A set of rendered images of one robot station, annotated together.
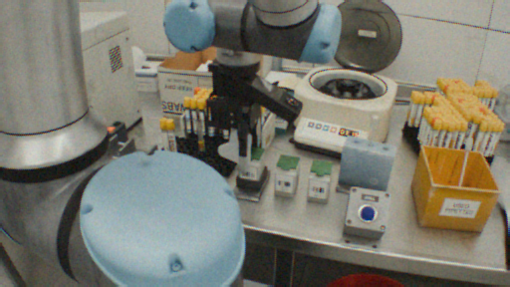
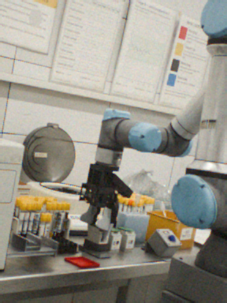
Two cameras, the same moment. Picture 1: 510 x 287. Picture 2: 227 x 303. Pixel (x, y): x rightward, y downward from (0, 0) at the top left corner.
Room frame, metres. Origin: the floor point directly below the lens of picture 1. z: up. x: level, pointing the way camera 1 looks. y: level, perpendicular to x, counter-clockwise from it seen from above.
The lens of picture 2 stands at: (-0.10, 1.48, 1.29)
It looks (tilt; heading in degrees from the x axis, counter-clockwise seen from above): 8 degrees down; 297
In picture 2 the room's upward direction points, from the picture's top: 11 degrees clockwise
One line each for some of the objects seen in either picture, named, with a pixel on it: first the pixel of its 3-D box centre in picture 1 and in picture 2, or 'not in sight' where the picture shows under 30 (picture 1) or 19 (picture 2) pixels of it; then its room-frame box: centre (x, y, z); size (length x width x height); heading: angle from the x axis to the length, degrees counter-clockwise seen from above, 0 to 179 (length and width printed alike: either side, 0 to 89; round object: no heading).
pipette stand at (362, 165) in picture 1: (366, 166); (131, 229); (0.59, -0.21, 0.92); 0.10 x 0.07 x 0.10; 65
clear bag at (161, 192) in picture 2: not in sight; (158, 196); (0.78, -0.93, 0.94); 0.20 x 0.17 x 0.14; 56
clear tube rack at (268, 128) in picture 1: (228, 126); (33, 226); (0.78, 0.07, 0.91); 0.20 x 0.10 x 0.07; 73
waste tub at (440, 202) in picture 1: (451, 187); (169, 230); (0.51, -0.37, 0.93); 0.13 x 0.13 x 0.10; 78
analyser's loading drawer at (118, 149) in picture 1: (112, 150); (18, 245); (0.65, 0.32, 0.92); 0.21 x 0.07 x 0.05; 73
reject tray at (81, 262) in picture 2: not in sight; (82, 262); (0.56, 0.15, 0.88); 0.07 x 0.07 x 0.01; 73
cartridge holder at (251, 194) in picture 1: (252, 178); (95, 247); (0.59, 0.01, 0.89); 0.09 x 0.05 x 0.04; 164
